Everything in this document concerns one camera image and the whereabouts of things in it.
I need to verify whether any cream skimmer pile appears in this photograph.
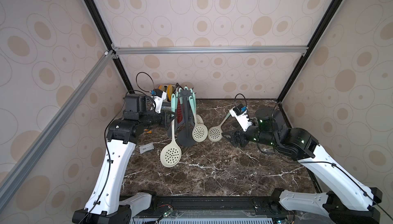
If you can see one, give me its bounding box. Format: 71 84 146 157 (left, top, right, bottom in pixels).
208 112 231 142
160 94 182 168

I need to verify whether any grey utensil rack stand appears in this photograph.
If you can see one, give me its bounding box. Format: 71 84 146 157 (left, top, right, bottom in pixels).
177 86 196 147

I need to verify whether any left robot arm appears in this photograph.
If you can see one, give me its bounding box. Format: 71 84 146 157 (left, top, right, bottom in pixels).
72 90 167 224

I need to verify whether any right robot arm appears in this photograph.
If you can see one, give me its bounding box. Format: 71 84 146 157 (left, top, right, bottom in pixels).
222 104 383 224

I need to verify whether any right yellow toast slice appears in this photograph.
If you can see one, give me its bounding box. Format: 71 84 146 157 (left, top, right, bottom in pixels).
166 84 174 96

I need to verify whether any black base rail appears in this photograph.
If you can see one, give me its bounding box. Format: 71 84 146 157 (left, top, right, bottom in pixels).
128 195 347 224

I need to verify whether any back aluminium rail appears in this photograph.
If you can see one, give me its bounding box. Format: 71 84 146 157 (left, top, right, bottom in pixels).
107 46 309 55

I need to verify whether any aluminium rail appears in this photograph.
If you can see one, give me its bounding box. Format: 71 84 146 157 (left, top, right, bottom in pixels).
107 46 309 55
1 50 115 211

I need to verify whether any left aluminium rail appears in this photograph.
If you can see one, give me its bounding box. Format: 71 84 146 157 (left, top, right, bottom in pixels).
1 50 115 211

